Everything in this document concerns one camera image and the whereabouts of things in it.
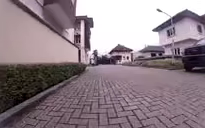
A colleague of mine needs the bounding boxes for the trees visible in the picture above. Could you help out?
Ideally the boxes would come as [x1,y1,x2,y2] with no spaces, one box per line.
[91,49,111,66]

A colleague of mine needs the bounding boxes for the house with dark hipped roof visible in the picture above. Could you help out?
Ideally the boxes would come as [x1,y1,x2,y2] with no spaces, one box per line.
[108,43,135,65]

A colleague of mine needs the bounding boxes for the white multi-storey house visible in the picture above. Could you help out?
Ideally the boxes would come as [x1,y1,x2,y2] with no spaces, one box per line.
[73,15,95,65]

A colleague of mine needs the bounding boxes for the red brick paved road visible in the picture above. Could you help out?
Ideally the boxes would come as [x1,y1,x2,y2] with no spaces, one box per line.
[2,64,205,128]

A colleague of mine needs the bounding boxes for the low house with dark roof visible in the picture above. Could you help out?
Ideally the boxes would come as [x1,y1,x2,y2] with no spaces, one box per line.
[133,45,166,60]

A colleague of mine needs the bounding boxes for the grass verge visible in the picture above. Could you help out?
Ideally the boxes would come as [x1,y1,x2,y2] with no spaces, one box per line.
[122,58,185,71]

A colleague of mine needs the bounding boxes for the white building with balcony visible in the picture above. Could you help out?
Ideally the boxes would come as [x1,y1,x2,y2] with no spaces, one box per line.
[11,0,78,44]

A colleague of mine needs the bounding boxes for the street lamp pole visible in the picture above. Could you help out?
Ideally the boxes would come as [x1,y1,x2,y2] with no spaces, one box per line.
[156,8,176,64]

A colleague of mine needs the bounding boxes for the low green hedge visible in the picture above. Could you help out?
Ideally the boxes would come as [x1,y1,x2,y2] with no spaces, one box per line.
[0,62,88,118]

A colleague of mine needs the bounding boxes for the grey concrete kerb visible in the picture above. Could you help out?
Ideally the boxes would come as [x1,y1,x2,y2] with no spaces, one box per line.
[0,67,88,128]

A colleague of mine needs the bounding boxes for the white house with dark roof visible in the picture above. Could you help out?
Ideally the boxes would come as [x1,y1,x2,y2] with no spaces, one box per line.
[152,8,205,57]

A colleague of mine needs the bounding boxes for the dark parked vehicle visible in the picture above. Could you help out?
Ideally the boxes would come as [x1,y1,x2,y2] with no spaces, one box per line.
[181,37,205,73]

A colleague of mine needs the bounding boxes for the beige boundary wall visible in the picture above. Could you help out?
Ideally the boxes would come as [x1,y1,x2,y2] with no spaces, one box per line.
[0,0,80,65]

